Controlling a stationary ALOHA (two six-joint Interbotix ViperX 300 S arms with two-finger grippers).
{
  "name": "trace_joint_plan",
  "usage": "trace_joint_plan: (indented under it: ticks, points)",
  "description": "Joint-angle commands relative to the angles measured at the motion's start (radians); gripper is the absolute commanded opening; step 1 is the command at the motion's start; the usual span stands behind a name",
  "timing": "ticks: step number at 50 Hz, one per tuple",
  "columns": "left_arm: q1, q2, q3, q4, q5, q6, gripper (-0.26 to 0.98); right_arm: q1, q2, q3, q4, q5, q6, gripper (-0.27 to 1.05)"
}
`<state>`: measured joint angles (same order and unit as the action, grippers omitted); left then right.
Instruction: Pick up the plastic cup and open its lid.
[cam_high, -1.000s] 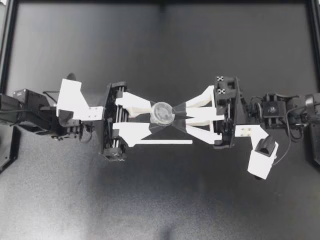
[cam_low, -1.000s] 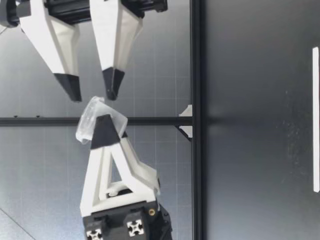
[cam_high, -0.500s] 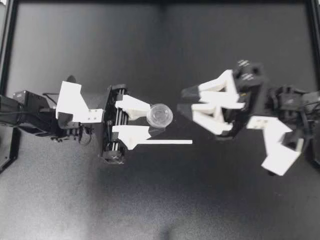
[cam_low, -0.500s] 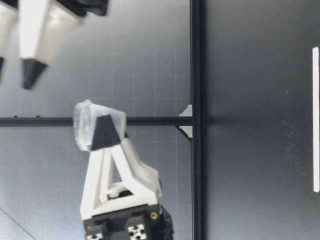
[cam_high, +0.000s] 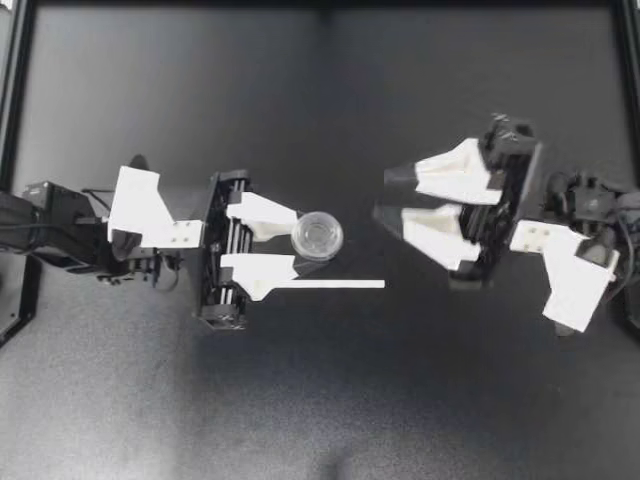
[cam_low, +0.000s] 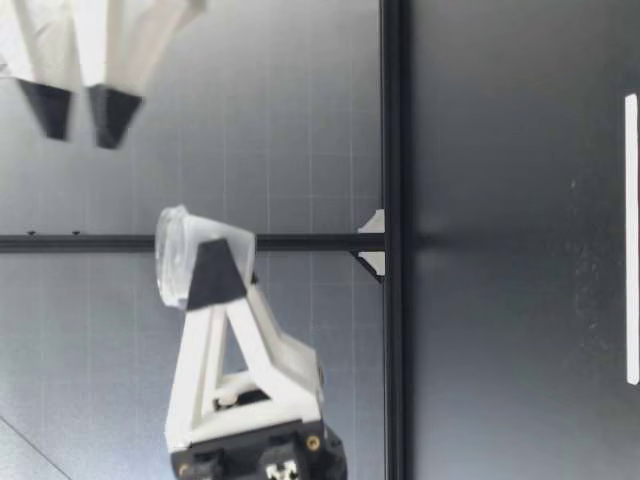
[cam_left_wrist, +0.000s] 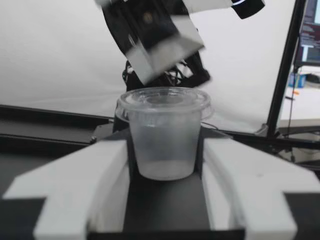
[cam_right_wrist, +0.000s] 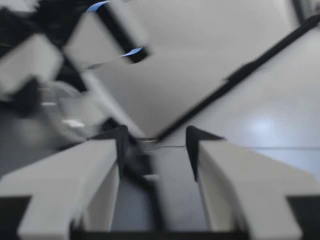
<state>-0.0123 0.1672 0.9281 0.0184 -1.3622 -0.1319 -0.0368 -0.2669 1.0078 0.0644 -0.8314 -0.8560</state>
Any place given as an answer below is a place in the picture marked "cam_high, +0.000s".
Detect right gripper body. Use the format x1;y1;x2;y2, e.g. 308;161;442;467
447;112;546;292

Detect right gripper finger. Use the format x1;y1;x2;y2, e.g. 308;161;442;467
372;201;482;274
383;137;503;206

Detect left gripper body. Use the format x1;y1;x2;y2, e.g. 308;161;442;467
158;170;253;332

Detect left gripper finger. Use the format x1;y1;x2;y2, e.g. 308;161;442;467
225;192;300;242
220;253;321;303

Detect clear plastic cup with lid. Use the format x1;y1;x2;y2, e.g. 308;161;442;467
290;210;346;261

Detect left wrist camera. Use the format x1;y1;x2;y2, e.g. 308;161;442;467
106;166;205;250

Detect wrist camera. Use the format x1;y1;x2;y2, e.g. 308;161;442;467
106;166;205;250
508;218;621;334

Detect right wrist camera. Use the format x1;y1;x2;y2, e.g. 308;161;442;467
508;218;621;334

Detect black frame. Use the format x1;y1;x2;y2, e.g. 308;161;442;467
0;0;640;344

